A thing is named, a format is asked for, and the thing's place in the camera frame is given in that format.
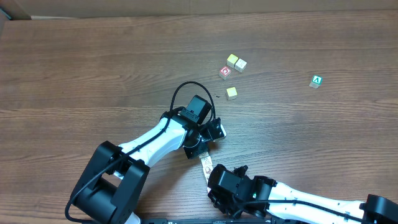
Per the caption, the letter M wooden block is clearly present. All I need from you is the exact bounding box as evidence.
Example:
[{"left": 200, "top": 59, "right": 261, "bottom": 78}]
[{"left": 200, "top": 156, "right": 213, "bottom": 169}]

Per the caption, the acorn picture wooden block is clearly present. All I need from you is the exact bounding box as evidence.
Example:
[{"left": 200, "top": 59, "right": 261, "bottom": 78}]
[{"left": 203, "top": 164, "right": 213, "bottom": 179}]

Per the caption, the sheep picture wooden block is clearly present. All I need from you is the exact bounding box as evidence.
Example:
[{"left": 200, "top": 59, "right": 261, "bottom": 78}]
[{"left": 199, "top": 152, "right": 209, "bottom": 159}]

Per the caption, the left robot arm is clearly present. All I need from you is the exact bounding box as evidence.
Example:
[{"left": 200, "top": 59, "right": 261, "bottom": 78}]
[{"left": 65, "top": 95, "right": 226, "bottom": 224}]

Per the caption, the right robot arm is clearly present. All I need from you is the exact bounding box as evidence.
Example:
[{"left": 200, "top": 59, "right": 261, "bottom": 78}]
[{"left": 208, "top": 164, "right": 397, "bottom": 224}]

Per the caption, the yellow letter C block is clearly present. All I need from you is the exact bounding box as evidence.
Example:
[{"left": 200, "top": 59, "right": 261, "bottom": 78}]
[{"left": 226, "top": 87, "right": 238, "bottom": 100}]

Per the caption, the red letter wooden block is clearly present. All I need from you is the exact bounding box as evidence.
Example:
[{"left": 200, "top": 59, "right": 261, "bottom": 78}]
[{"left": 219, "top": 66, "right": 231, "bottom": 80}]

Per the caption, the white bone wooden block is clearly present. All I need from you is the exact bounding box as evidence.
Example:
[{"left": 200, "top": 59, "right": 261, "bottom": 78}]
[{"left": 234, "top": 58, "right": 247, "bottom": 73}]

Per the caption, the yellow top wooden block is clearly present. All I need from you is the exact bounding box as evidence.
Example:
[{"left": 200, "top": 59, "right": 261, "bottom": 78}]
[{"left": 226, "top": 54, "right": 239, "bottom": 68}]

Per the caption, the green letter wooden block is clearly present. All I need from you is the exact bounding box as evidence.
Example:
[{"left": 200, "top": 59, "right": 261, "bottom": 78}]
[{"left": 309, "top": 75, "right": 323, "bottom": 88}]

